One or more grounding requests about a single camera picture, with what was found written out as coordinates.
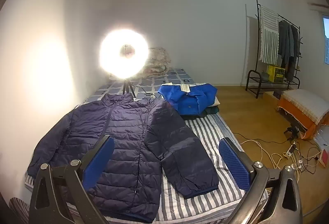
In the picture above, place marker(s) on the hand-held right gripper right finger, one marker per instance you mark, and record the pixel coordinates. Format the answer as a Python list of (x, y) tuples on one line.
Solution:
[(235, 162)]

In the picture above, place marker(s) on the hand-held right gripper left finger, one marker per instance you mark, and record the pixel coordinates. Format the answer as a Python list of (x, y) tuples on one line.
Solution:
[(99, 159)]

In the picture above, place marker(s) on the navy puffer jacket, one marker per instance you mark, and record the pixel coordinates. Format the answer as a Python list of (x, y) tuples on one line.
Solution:
[(123, 136)]

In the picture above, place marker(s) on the black clothes rack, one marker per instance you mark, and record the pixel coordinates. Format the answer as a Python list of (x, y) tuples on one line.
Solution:
[(257, 5)]

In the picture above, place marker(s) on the power strip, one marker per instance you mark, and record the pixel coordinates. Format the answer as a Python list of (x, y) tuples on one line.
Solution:
[(290, 150)]

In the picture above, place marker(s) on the dark green folded garment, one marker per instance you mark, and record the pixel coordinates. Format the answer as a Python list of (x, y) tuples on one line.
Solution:
[(212, 110)]

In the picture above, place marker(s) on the small black device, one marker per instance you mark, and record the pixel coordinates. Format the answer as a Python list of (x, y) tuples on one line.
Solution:
[(292, 133)]

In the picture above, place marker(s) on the blue and white jacket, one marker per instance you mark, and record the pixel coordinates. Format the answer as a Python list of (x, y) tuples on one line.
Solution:
[(190, 100)]

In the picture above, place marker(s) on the black tripod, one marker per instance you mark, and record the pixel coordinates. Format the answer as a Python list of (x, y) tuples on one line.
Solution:
[(127, 85)]

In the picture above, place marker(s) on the orange stool with white cushion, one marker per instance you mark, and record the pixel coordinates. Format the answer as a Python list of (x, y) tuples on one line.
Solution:
[(303, 103)]

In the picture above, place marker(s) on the striped cloth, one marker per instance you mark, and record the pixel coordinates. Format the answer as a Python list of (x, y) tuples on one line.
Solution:
[(19, 211)]

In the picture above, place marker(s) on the yellow box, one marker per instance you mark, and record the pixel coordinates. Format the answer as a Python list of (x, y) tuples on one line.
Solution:
[(275, 73)]

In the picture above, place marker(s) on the blue checked blanket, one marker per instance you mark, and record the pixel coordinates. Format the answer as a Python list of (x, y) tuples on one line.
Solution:
[(164, 77)]

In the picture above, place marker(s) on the folded floral quilt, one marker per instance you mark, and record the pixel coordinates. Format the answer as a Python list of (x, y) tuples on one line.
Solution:
[(156, 59)]

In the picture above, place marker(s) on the black hanging garment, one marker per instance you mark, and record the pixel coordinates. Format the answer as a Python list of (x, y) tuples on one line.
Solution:
[(295, 54)]

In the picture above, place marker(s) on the grey hanging jacket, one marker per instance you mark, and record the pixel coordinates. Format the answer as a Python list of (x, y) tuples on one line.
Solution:
[(284, 41)]

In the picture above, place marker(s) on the window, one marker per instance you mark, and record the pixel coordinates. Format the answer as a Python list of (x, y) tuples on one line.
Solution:
[(326, 39)]

